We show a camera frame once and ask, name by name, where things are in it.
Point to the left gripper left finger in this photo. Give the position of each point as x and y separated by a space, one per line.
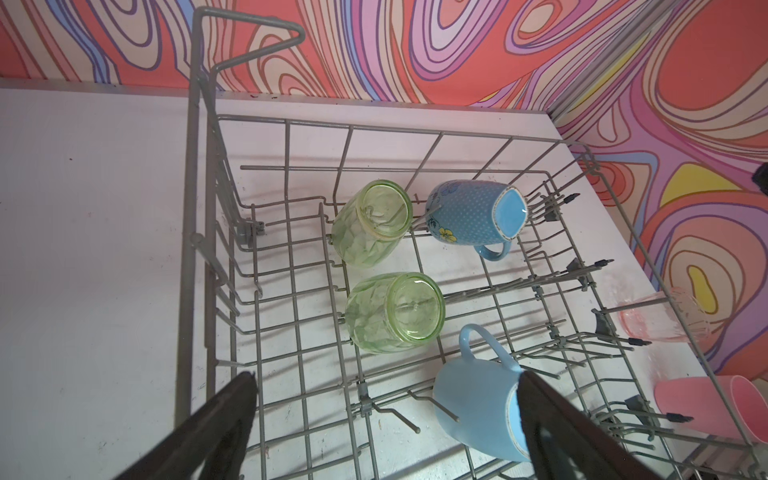
212 442

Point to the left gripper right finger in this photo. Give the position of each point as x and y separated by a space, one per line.
565 444

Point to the light blue mug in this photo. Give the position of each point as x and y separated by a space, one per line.
478 399

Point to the clear pink glass cup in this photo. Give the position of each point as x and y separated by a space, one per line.
665 321

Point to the green glass cup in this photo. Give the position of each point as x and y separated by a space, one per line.
395 312
371 224

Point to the blue floral ceramic mug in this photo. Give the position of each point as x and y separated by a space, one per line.
485 215

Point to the pink plastic cup right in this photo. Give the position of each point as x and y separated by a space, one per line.
697 397

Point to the grey wire dish rack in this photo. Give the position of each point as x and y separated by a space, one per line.
655 177

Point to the aluminium frame rails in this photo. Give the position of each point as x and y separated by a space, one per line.
528 55

